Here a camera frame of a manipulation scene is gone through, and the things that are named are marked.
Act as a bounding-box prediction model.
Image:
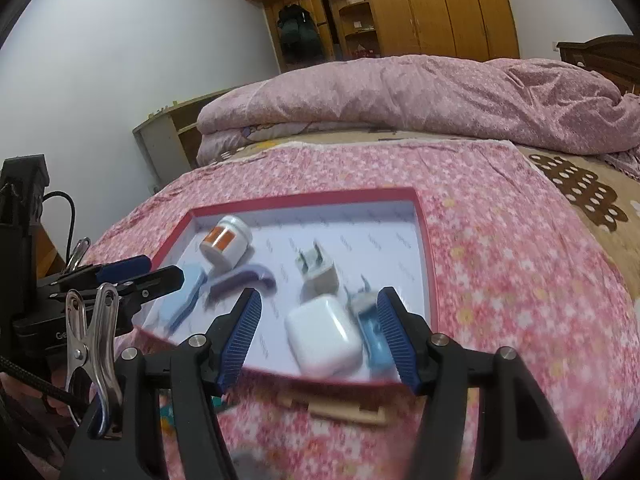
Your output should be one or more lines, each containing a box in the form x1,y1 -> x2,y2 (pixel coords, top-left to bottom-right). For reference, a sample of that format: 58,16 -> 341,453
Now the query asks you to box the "wooden notched block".
277,391 -> 390,426

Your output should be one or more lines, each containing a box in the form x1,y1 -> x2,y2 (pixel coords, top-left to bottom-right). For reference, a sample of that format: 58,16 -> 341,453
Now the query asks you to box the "grey plastic building plate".
231,452 -> 262,480

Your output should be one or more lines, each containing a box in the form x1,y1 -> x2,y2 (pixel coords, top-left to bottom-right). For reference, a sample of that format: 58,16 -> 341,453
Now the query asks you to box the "light blue flat case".
157,263 -> 207,336

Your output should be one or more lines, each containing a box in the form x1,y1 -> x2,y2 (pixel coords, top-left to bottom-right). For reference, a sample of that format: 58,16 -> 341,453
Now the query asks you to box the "silver metal spring clamp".
65,283 -> 122,438

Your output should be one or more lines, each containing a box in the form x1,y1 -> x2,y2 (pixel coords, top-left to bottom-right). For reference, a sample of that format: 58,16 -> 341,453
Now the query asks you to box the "blue white plug adapter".
346,276 -> 395,378

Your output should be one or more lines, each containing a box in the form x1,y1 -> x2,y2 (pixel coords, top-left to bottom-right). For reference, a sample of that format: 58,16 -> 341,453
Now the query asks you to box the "white orange pill bottle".
200,216 -> 253,273

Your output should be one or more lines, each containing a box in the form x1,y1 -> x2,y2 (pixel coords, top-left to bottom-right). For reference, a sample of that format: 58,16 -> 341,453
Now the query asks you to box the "white earbuds case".
284,295 -> 362,379

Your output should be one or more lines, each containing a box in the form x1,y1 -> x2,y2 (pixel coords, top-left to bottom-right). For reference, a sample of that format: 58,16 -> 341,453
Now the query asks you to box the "white plug charger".
295,240 -> 340,300

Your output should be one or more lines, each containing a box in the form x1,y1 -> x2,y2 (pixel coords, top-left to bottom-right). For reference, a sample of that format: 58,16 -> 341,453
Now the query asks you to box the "grey wooden side shelf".
132,89 -> 229,192

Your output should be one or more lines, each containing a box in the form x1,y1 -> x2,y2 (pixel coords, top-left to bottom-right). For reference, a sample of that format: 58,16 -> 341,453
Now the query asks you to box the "red shallow cardboard box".
134,188 -> 435,386

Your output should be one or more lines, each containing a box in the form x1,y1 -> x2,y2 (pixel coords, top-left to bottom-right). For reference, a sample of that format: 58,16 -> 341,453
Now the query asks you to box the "pink crumpled quilt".
196,54 -> 639,170

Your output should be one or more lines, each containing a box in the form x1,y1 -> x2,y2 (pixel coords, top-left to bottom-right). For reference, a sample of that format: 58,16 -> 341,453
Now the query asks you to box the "dark hanging jacket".
277,3 -> 323,64

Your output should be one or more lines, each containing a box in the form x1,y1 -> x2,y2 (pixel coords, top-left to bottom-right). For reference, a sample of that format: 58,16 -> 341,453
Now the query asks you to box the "dark wooden headboard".
558,35 -> 640,96

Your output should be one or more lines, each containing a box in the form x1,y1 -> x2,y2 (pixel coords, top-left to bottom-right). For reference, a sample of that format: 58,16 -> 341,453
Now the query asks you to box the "wooden wardrobe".
248,0 -> 520,72

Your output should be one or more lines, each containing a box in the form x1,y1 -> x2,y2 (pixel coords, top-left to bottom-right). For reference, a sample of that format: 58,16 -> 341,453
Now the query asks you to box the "black cable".
41,190 -> 77,261

